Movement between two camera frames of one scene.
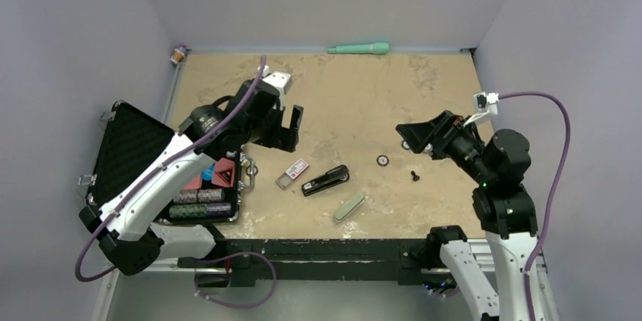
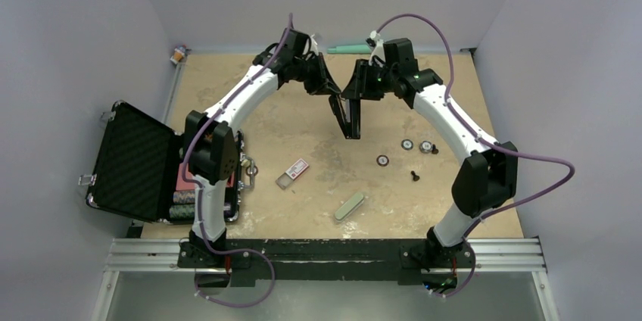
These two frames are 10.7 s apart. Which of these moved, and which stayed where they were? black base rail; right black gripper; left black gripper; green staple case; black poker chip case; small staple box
Moved: right black gripper; left black gripper
Stayed: small staple box; black base rail; black poker chip case; green staple case
